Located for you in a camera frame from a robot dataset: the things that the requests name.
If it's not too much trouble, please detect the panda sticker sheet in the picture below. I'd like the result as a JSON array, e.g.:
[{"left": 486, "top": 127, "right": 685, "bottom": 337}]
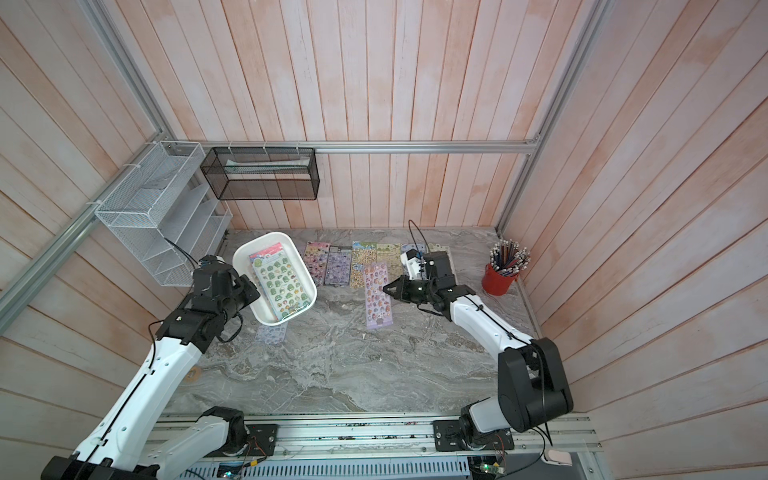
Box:
[{"left": 350, "top": 241, "right": 377, "bottom": 288}]

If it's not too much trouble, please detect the pink cartoon sticker sheet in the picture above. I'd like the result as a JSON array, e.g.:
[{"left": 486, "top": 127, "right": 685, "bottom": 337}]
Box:
[{"left": 303, "top": 241, "right": 330, "bottom": 286}]

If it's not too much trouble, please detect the white plastic storage box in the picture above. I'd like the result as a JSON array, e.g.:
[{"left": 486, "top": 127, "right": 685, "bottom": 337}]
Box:
[{"left": 232, "top": 232, "right": 317, "bottom": 327}]

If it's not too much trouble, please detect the red metal pencil bucket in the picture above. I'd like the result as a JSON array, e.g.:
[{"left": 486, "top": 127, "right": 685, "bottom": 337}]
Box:
[{"left": 481, "top": 264, "right": 519, "bottom": 296}]

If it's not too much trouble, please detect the blue penguin sticker sheet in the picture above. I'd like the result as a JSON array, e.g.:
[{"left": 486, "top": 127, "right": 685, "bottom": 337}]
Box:
[{"left": 401, "top": 243, "right": 427, "bottom": 254}]

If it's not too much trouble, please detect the black wire mesh basket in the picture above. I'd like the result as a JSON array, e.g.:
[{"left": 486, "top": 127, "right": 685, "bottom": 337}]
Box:
[{"left": 201, "top": 146, "right": 320, "bottom": 201}]

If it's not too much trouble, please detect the green frog sticker sheet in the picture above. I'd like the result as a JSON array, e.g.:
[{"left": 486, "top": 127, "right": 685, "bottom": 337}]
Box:
[{"left": 428, "top": 243, "right": 450, "bottom": 253}]

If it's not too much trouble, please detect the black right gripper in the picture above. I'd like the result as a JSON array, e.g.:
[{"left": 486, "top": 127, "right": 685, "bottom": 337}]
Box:
[{"left": 383, "top": 277, "right": 438, "bottom": 305}]

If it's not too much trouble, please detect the purple animal sticker sheet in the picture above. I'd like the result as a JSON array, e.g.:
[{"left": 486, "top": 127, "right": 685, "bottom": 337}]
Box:
[{"left": 363, "top": 262, "right": 393, "bottom": 330}]

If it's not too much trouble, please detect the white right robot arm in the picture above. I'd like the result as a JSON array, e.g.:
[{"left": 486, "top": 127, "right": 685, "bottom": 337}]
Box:
[{"left": 383, "top": 249, "right": 574, "bottom": 435}]

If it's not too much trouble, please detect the brown tape roll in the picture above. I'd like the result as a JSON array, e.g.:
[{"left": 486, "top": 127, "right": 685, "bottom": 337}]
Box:
[{"left": 183, "top": 366, "right": 202, "bottom": 383}]

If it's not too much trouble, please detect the aluminium mounting rail base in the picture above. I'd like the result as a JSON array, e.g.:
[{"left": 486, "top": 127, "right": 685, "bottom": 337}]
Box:
[{"left": 245, "top": 412, "right": 603, "bottom": 461}]

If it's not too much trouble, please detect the puffy gem sticker sheet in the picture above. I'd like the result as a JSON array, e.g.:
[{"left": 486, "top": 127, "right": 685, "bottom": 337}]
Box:
[{"left": 324, "top": 246, "right": 352, "bottom": 286}]

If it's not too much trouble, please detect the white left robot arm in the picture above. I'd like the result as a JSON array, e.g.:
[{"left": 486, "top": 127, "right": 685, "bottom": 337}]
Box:
[{"left": 41, "top": 255, "right": 260, "bottom": 479}]

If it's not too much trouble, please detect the green dinosaur sticker sheet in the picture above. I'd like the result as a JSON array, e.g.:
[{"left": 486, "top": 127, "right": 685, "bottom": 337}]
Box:
[{"left": 249, "top": 243, "right": 311, "bottom": 321}]

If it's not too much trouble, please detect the white wire mesh shelf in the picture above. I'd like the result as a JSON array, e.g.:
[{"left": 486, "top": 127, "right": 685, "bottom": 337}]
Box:
[{"left": 96, "top": 141, "right": 232, "bottom": 288}]

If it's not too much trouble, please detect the bundle of coloured pencils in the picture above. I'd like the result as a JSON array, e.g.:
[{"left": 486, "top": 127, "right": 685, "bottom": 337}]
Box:
[{"left": 489, "top": 239, "right": 531, "bottom": 277}]

